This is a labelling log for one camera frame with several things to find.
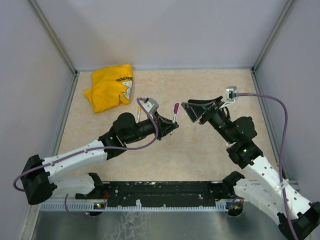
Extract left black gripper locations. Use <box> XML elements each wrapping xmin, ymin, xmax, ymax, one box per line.
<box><xmin>125</xmin><ymin>111</ymin><xmax>179</xmax><ymax>144</ymax></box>

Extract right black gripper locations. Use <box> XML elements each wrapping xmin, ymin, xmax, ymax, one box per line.
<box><xmin>181</xmin><ymin>95</ymin><xmax>236</xmax><ymax>144</ymax></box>

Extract white pen red marks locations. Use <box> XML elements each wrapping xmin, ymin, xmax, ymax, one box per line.
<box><xmin>169</xmin><ymin>112</ymin><xmax>177</xmax><ymax>136</ymax></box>

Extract purple pen cap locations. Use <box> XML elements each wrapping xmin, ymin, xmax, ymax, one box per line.
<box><xmin>173</xmin><ymin>103</ymin><xmax>180</xmax><ymax>115</ymax></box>

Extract white pen yellow tip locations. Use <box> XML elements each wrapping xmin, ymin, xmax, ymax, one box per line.
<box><xmin>136</xmin><ymin>110</ymin><xmax>141</xmax><ymax>123</ymax></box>

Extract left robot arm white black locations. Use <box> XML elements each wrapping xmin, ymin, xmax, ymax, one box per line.
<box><xmin>16</xmin><ymin>112</ymin><xmax>179</xmax><ymax>205</ymax></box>

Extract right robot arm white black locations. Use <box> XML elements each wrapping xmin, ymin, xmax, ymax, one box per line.
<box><xmin>181</xmin><ymin>93</ymin><xmax>320</xmax><ymax>240</ymax></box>

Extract yellow folded shirt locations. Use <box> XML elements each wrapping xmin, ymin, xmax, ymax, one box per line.
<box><xmin>84</xmin><ymin>63</ymin><xmax>134</xmax><ymax>113</ymax></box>

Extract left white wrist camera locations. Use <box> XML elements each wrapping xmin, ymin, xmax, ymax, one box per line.
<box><xmin>142</xmin><ymin>98</ymin><xmax>159</xmax><ymax>115</ymax></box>

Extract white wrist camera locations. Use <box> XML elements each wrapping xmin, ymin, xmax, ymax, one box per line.
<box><xmin>220</xmin><ymin>86</ymin><xmax>238</xmax><ymax>109</ymax></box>
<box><xmin>142</xmin><ymin>98</ymin><xmax>159</xmax><ymax>115</ymax></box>

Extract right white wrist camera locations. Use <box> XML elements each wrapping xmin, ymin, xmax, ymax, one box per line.
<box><xmin>220</xmin><ymin>86</ymin><xmax>238</xmax><ymax>109</ymax></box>

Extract aluminium frame side rail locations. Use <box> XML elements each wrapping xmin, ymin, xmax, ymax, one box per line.
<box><xmin>250</xmin><ymin>68</ymin><xmax>283</xmax><ymax>164</ymax></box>

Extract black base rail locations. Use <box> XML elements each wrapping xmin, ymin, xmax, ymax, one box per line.
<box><xmin>75</xmin><ymin>181</ymin><xmax>235</xmax><ymax>208</ymax></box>

